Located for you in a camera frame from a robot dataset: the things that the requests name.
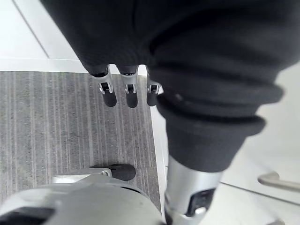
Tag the dark robot foot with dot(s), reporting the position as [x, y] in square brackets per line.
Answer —
[122, 171]

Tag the silver robot leg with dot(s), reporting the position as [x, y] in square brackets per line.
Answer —
[82, 201]

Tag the white cabinet panel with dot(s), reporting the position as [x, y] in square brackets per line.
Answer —
[35, 32]

